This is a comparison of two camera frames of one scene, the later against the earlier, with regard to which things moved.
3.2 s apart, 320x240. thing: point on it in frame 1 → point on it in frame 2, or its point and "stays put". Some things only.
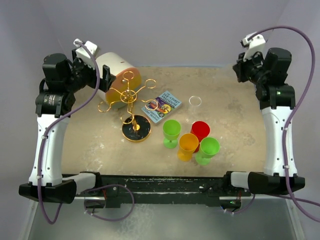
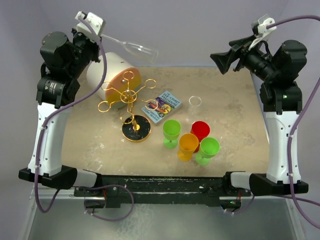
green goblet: (209, 147) stays put
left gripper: (78, 63) → (78, 36)
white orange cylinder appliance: (127, 84) stays put
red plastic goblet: (201, 129) stays put
